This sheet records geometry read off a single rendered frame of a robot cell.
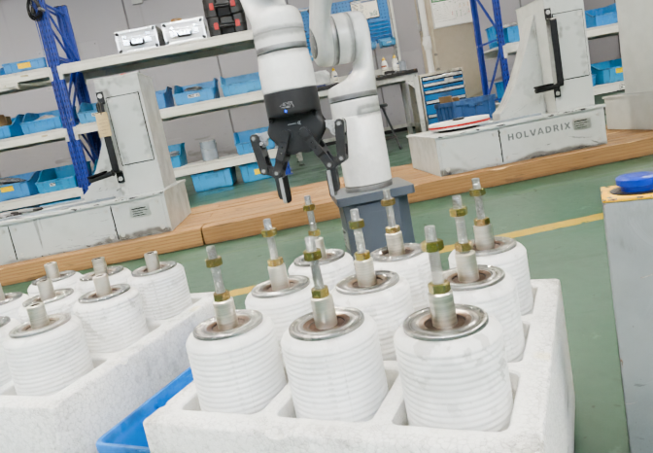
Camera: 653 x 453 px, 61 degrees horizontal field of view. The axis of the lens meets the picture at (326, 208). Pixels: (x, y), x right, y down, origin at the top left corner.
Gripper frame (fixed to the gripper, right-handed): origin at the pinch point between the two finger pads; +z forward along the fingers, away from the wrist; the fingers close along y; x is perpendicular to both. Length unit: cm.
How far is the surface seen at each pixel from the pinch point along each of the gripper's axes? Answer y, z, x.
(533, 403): 24.8, 16.7, -30.2
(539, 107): 60, 8, 219
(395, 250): 11.2, 9.2, -3.7
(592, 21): 153, -44, 521
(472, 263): 21.2, 7.9, -17.4
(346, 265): 3.9, 11.1, -2.3
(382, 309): 11.0, 11.7, -18.4
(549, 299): 29.5, 17.0, -6.7
